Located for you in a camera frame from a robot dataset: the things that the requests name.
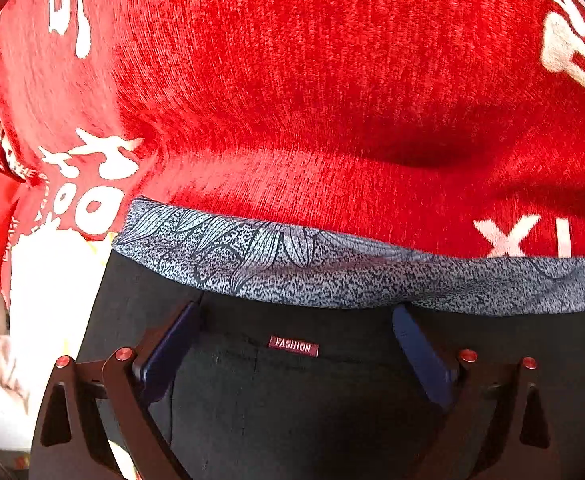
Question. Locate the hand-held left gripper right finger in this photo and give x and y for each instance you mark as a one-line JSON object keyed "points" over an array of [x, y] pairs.
{"points": [[419, 352]]}

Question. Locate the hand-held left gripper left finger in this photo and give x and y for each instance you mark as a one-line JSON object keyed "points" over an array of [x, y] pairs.
{"points": [[170, 352]]}

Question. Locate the black pants with grey waistband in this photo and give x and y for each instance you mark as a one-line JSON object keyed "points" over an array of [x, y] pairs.
{"points": [[297, 410]]}

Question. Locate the white printed cloth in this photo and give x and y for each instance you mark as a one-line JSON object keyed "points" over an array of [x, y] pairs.
{"points": [[42, 300]]}

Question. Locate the red printed blanket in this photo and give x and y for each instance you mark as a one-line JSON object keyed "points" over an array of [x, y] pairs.
{"points": [[292, 85]]}

